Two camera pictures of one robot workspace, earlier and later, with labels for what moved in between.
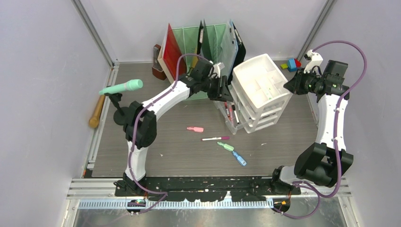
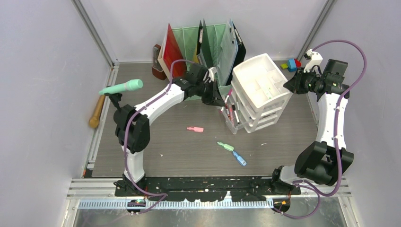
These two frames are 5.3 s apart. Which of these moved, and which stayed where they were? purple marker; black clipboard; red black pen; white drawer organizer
Moved: purple marker
Stayed: white drawer organizer; red black pen; black clipboard
